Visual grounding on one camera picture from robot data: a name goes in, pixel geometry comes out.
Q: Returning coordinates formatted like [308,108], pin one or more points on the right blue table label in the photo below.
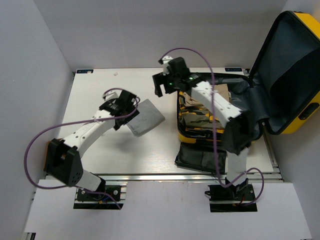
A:
[233,69]

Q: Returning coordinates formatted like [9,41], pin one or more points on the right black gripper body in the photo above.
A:
[171,82]

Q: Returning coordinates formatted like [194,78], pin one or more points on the black leather pouch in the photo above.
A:
[196,157]

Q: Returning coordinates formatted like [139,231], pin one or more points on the grey cloth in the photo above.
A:
[149,117]

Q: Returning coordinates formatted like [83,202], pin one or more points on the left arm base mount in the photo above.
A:
[113,199]

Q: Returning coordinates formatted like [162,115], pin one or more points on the yellow hard-shell suitcase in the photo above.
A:
[282,89]

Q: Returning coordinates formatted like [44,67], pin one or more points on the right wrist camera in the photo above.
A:
[165,60]

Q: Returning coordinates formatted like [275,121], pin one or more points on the beige garment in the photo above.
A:
[222,93]

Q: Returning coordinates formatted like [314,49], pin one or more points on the brown fleece towel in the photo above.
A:
[47,158]

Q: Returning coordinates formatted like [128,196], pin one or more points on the left blue table label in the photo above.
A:
[84,71]

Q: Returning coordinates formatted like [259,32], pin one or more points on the camouflage orange green garment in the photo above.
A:
[194,118]

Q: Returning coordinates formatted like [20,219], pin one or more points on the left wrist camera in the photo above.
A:
[110,95]

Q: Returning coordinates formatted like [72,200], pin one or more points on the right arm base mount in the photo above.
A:
[222,200]

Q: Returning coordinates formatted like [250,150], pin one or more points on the blue table label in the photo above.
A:
[84,71]
[233,69]

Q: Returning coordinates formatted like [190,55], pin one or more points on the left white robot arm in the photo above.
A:
[64,156]

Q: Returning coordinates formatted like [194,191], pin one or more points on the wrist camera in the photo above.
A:
[165,60]
[110,95]

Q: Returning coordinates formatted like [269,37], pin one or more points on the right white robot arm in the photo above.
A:
[237,124]

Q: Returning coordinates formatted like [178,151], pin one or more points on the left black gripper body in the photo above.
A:
[128,118]

